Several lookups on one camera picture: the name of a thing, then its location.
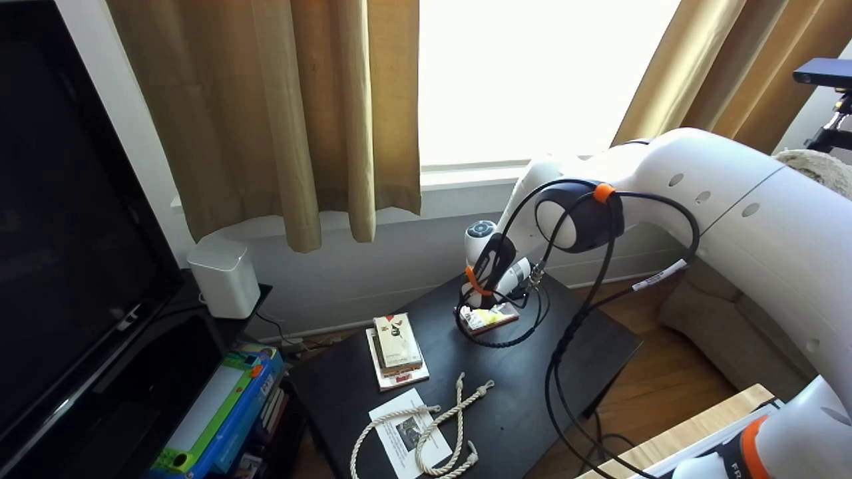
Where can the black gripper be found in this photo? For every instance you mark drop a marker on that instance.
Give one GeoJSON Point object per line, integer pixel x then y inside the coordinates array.
{"type": "Point", "coordinates": [519, 283]}

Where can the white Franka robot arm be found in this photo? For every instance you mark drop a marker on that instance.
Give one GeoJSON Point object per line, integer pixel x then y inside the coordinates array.
{"type": "Point", "coordinates": [727, 204]}

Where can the small beige book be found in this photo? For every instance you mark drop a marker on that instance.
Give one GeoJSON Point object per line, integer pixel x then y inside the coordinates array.
{"type": "Point", "coordinates": [397, 341]}

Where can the white printed booklet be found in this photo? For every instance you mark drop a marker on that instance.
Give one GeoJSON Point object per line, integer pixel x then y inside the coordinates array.
{"type": "Point", "coordinates": [399, 428]}

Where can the beige armchair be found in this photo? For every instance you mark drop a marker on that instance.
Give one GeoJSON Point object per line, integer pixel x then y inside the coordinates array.
{"type": "Point", "coordinates": [701, 329]}

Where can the wooden robot platform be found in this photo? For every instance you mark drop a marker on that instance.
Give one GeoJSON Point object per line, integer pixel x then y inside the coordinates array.
{"type": "Point", "coordinates": [673, 434]}

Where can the bright window with white sill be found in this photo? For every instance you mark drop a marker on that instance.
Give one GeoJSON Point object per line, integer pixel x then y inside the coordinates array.
{"type": "Point", "coordinates": [514, 80]}

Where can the blue board game box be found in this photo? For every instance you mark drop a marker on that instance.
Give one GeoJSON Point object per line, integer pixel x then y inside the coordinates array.
{"type": "Point", "coordinates": [253, 409]}

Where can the white box speaker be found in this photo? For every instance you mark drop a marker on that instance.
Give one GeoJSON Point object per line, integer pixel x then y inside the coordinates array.
{"type": "Point", "coordinates": [226, 280]}

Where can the gold curtain beside television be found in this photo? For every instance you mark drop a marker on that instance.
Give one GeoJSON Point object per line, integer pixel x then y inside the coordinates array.
{"type": "Point", "coordinates": [267, 107]}

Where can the gold curtain beside armchair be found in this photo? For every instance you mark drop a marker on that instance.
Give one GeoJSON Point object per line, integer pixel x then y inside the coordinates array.
{"type": "Point", "coordinates": [708, 63]}

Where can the beige knitted blanket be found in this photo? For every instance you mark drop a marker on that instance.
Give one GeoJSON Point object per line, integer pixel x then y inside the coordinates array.
{"type": "Point", "coordinates": [815, 163]}

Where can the black television stand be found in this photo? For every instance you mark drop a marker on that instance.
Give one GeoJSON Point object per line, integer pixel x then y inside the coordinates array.
{"type": "Point", "coordinates": [133, 401]}

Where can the black flat screen television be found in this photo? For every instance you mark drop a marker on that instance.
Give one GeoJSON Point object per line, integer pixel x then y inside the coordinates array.
{"type": "Point", "coordinates": [69, 221]}

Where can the dark wrist camera box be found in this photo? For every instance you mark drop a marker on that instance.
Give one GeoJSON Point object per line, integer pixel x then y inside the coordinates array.
{"type": "Point", "coordinates": [496, 256]}

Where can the beige switch board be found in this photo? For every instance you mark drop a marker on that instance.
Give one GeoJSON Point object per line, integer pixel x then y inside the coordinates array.
{"type": "Point", "coordinates": [399, 377]}

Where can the black camera stand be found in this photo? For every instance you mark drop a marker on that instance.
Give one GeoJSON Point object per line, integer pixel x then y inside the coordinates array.
{"type": "Point", "coordinates": [829, 71]}

